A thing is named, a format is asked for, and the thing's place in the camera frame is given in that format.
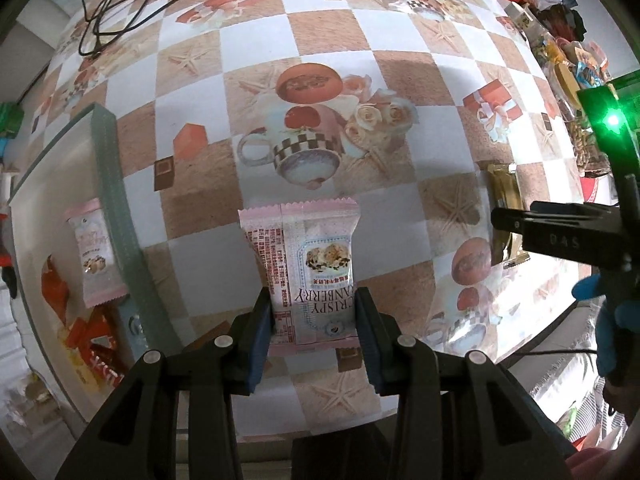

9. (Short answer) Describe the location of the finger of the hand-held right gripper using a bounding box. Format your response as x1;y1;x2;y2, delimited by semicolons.
490;201;621;233

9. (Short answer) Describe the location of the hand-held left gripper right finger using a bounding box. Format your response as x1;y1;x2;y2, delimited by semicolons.
355;287;573;480

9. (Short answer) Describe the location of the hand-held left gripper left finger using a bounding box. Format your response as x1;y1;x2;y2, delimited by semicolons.
55;287;273;480

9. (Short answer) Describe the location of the gold foil snack packet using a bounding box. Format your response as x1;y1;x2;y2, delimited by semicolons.
486;162;532;269

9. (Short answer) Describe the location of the pink white snack packet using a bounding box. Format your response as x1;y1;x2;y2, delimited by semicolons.
237;197;361;346
65;199;130;309

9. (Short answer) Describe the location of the yellow snack packet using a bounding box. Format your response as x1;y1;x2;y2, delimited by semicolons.
62;330;101;388

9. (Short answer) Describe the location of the pile of assorted snacks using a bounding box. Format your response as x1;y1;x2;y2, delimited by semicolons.
480;0;640;176

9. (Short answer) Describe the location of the person's right hand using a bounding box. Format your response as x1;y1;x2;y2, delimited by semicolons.
572;275;640;376

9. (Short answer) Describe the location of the checkered printed tablecloth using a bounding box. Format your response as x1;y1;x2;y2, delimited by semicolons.
30;0;601;441

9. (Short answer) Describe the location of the green plastic basket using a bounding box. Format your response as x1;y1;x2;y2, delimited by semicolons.
0;102;23;136

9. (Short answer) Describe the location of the thin black cable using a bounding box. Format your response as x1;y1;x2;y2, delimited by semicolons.
505;350;601;361

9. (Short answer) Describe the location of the black power cable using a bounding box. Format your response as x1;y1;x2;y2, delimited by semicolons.
77;0;231;56

